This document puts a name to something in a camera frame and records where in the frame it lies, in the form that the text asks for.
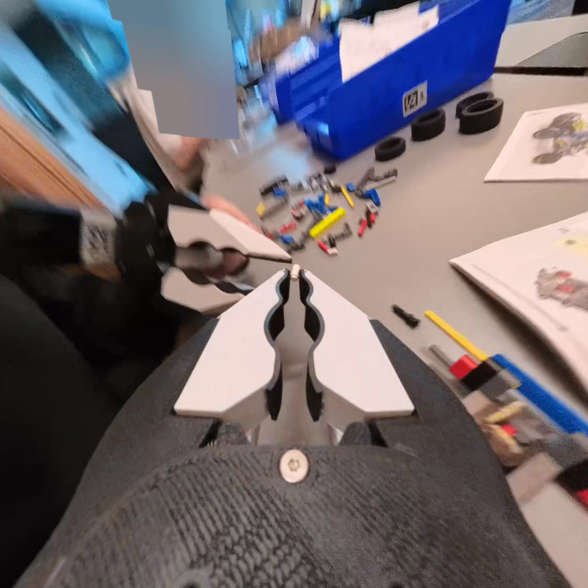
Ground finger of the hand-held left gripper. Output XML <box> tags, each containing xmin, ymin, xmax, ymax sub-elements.
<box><xmin>167</xmin><ymin>204</ymin><xmax>293</xmax><ymax>264</ymax></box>
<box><xmin>161</xmin><ymin>266</ymin><xmax>256</xmax><ymax>318</ymax></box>

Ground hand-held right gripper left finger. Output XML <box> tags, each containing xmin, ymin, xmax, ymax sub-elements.
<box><xmin>174</xmin><ymin>269</ymin><xmax>292</xmax><ymax>445</ymax></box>

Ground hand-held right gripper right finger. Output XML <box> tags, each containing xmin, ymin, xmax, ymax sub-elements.
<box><xmin>299</xmin><ymin>269</ymin><xmax>415</xmax><ymax>445</ymax></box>

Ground partly built toy car chassis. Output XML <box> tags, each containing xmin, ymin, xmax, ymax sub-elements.
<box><xmin>425</xmin><ymin>310</ymin><xmax>588</xmax><ymax>506</ymax></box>

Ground person's left hand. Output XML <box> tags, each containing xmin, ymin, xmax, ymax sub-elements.
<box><xmin>201</xmin><ymin>195</ymin><xmax>261</xmax><ymax>231</ymax></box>

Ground pile of loose building pieces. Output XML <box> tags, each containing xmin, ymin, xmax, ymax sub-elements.
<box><xmin>255</xmin><ymin>166</ymin><xmax>398</xmax><ymax>256</ymax></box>

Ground person's black clothed torso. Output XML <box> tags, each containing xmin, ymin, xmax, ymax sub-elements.
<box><xmin>0</xmin><ymin>271</ymin><xmax>207</xmax><ymax>579</ymax></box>

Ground black toy tyre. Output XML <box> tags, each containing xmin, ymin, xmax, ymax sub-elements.
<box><xmin>411</xmin><ymin>109</ymin><xmax>446</xmax><ymax>141</ymax></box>
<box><xmin>459</xmin><ymin>99</ymin><xmax>503</xmax><ymax>135</ymax></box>
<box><xmin>456</xmin><ymin>92</ymin><xmax>494</xmax><ymax>118</ymax></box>
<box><xmin>374</xmin><ymin>136</ymin><xmax>407</xmax><ymax>161</ymax></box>

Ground open instruction book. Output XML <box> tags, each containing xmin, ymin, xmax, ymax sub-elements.
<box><xmin>449</xmin><ymin>212</ymin><xmax>588</xmax><ymax>588</ymax></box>

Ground blue bin with white papers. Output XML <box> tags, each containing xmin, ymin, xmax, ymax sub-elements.
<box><xmin>275</xmin><ymin>0</ymin><xmax>513</xmax><ymax>160</ymax></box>

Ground white paper sheets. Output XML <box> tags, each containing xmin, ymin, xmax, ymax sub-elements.
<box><xmin>339</xmin><ymin>6</ymin><xmax>441</xmax><ymax>84</ymax></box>

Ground small instruction booklet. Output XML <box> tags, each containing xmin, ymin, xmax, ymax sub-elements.
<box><xmin>484</xmin><ymin>103</ymin><xmax>588</xmax><ymax>183</ymax></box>

